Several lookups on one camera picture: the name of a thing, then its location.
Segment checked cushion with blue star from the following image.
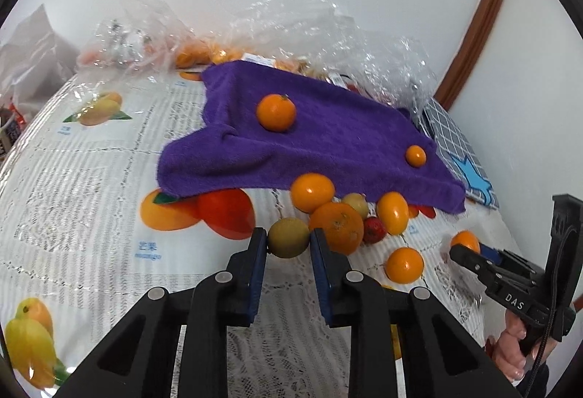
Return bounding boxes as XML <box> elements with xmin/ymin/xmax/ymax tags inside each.
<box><xmin>416</xmin><ymin>98</ymin><xmax>499</xmax><ymax>210</ymax></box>

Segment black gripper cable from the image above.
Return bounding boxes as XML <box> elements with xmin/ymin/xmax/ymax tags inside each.
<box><xmin>519</xmin><ymin>284</ymin><xmax>563</xmax><ymax>398</ymax></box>

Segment person's right forearm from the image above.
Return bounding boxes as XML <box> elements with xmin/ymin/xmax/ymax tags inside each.
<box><xmin>514</xmin><ymin>362</ymin><xmax>554</xmax><ymax>398</ymax></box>

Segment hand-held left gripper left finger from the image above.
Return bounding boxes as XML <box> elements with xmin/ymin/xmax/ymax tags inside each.
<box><xmin>54</xmin><ymin>227</ymin><xmax>269</xmax><ymax>398</ymax></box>

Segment large rough orange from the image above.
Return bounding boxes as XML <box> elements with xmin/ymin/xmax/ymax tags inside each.
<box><xmin>309</xmin><ymin>201</ymin><xmax>365</xmax><ymax>256</ymax></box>

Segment clear plastic bag of oranges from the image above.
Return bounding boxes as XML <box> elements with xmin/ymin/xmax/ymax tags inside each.
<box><xmin>173</xmin><ymin>36</ymin><xmax>249</xmax><ymax>71</ymax></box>

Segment red and white packet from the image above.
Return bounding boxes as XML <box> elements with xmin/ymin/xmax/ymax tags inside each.
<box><xmin>0</xmin><ymin>100</ymin><xmax>26</xmax><ymax>157</ymax></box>

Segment brown door frame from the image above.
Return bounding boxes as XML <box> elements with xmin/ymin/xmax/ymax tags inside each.
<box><xmin>433</xmin><ymin>0</ymin><xmax>515</xmax><ymax>112</ymax></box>

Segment crumpled clear plastic bag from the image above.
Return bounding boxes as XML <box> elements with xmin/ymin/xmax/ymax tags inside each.
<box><xmin>237</xmin><ymin>0</ymin><xmax>438</xmax><ymax>112</ymax></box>

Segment person's right hand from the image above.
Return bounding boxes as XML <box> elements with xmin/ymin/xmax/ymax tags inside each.
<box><xmin>485</xmin><ymin>311</ymin><xmax>540</xmax><ymax>377</ymax></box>

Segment yellow green round fruit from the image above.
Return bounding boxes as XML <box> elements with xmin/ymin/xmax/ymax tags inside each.
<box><xmin>341</xmin><ymin>193</ymin><xmax>369</xmax><ymax>219</ymax></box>

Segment small red fruit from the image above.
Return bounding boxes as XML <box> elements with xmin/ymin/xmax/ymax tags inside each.
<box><xmin>362</xmin><ymin>217</ymin><xmax>388</xmax><ymax>244</ymax></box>

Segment small round orange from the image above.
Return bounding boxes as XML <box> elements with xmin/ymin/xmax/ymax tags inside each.
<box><xmin>405</xmin><ymin>144</ymin><xmax>427</xmax><ymax>168</ymax></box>

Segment white plastic bag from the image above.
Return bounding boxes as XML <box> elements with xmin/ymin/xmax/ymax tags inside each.
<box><xmin>0</xmin><ymin>4</ymin><xmax>78</xmax><ymax>103</ymax></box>

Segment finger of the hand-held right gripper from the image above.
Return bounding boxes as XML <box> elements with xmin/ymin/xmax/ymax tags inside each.
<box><xmin>450</xmin><ymin>244</ymin><xmax>502</xmax><ymax>290</ymax></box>
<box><xmin>479</xmin><ymin>244</ymin><xmax>535</xmax><ymax>274</ymax></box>

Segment small clear plastic bag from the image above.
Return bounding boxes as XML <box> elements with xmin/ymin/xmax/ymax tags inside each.
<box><xmin>77</xmin><ymin>0</ymin><xmax>199</xmax><ymax>73</ymax></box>

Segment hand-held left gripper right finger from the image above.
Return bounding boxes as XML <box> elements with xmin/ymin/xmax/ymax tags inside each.
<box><xmin>310</xmin><ymin>229</ymin><xmax>522</xmax><ymax>398</ymax></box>

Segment fruit printed tablecloth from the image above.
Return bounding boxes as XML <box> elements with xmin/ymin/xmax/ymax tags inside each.
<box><xmin>0</xmin><ymin>61</ymin><xmax>515</xmax><ymax>398</ymax></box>

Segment purple towel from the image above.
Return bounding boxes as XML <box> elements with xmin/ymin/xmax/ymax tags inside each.
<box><xmin>157</xmin><ymin>60</ymin><xmax>466</xmax><ymax>215</ymax></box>

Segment oval orange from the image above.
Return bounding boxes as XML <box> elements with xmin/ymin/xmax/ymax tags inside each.
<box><xmin>376</xmin><ymin>191</ymin><xmax>410</xmax><ymax>236</ymax></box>

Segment orange with green stem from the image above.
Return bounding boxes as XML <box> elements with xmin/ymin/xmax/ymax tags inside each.
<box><xmin>256</xmin><ymin>93</ymin><xmax>297</xmax><ymax>133</ymax></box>

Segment olive green round fruit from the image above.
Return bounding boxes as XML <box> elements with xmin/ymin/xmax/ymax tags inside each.
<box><xmin>267</xmin><ymin>217</ymin><xmax>311</xmax><ymax>259</ymax></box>

